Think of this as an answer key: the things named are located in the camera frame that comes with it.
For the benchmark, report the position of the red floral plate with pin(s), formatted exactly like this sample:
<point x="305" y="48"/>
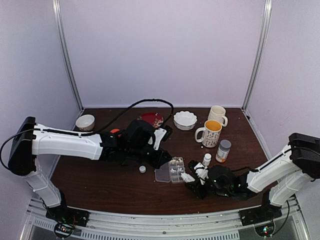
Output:
<point x="153" y="118"/>

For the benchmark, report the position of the clear plastic pill organizer box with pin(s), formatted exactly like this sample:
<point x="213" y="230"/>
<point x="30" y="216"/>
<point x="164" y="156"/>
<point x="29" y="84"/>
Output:
<point x="171" y="172"/>

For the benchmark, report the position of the cream ribbed mug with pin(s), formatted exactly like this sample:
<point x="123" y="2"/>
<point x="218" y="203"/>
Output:
<point x="218" y="113"/>

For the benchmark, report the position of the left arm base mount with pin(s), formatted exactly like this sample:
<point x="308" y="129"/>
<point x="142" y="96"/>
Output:
<point x="67" y="220"/>

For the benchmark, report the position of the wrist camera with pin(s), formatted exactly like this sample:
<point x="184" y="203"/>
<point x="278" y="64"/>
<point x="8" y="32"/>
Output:
<point x="159" y="135"/>
<point x="200" y="170"/>

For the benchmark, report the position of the white patterned rice bowl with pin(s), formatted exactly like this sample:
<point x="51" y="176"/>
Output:
<point x="85" y="123"/>

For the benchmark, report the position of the orange capped pill bottle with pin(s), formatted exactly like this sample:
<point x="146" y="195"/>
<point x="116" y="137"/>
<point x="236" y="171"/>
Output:
<point x="115" y="131"/>

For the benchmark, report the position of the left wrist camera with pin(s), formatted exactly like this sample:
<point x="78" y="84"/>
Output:
<point x="159" y="135"/>

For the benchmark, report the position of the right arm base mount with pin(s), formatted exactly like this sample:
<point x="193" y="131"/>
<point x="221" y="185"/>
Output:
<point x="262" y="218"/>

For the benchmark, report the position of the right aluminium frame post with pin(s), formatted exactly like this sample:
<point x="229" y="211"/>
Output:
<point x="264" y="30"/>

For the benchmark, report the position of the front aluminium rail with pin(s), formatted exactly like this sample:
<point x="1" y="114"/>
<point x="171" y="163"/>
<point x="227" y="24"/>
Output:
<point x="221" y="225"/>

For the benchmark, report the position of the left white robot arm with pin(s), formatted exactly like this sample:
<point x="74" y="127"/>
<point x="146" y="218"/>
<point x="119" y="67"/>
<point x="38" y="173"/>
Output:
<point x="34" y="139"/>

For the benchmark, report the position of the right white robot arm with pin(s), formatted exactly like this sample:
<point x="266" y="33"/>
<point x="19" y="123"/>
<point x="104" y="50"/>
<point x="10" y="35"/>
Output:
<point x="295" y="165"/>

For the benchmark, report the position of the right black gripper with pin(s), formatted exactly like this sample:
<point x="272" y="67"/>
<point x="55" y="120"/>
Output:
<point x="198" y="190"/>

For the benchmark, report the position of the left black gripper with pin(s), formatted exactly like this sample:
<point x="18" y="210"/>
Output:
<point x="159" y="161"/>

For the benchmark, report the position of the yellow interior patterned mug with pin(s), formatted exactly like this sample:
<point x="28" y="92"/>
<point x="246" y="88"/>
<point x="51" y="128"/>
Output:
<point x="209" y="134"/>

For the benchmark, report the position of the small white pill bottle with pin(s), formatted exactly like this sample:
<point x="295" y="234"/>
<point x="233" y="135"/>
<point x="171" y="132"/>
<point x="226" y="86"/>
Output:
<point x="207" y="159"/>

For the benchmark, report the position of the aluminium frame post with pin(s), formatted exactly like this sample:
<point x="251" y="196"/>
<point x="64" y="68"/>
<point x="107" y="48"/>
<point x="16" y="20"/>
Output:
<point x="264" y="30"/>
<point x="65" y="53"/>

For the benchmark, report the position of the grey capped orange label bottle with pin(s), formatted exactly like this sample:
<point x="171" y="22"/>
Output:
<point x="223" y="150"/>

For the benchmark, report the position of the white bottle cap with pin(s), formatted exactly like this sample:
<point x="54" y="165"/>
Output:
<point x="142" y="169"/>

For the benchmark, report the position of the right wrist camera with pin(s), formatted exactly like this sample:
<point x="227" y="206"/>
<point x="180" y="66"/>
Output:
<point x="200" y="170"/>

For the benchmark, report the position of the white scalloped bowl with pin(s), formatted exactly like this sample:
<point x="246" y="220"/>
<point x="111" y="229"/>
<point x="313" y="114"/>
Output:
<point x="185" y="120"/>

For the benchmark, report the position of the left aluminium frame post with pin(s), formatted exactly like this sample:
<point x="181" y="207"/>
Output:
<point x="65" y="53"/>

